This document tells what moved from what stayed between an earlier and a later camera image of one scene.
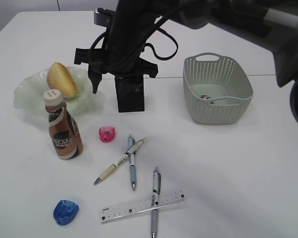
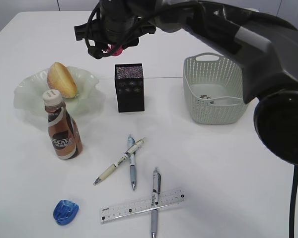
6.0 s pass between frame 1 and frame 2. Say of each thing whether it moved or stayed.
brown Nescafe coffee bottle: stayed
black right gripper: moved
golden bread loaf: stayed
